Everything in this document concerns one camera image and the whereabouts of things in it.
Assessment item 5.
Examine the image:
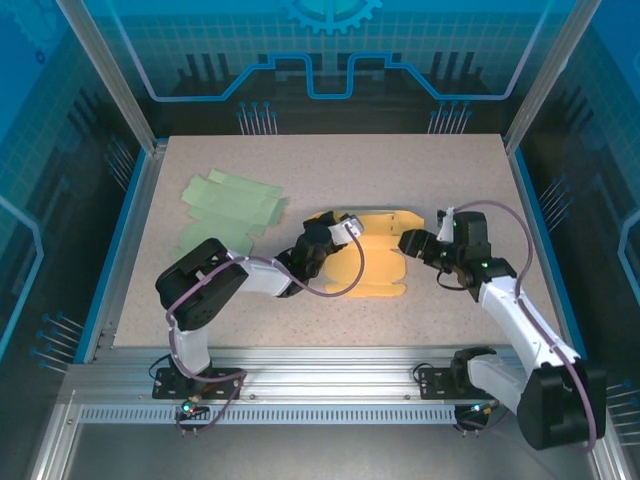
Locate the yellow paper box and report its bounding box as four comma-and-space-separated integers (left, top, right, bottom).
304, 208, 427, 301

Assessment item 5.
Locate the green paper box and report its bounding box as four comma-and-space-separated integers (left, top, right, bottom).
177, 168, 290, 256

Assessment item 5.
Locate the blue table edge strip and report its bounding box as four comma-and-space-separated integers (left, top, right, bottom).
509, 149, 586, 364
74, 149, 151, 364

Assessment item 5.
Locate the connector with green light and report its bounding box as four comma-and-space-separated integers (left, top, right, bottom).
454, 399, 496, 426
177, 394, 211, 421

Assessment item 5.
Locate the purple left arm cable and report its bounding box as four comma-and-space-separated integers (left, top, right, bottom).
166, 232, 367, 436

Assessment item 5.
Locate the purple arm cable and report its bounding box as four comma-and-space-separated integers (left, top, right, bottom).
449, 199, 601, 454
166, 232, 367, 436

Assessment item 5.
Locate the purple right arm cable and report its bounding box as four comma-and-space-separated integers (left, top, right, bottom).
449, 199, 601, 454

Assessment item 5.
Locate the aluminium frame beam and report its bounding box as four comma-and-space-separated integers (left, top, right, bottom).
64, 345, 601, 407

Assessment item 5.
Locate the slotted grey cable duct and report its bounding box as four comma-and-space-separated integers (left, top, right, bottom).
77, 405, 469, 426

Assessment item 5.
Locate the aluminium frame post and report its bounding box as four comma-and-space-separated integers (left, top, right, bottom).
55, 0, 169, 155
502, 0, 604, 155

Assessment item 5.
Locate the aluminium side rail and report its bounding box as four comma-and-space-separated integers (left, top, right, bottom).
82, 142, 169, 364

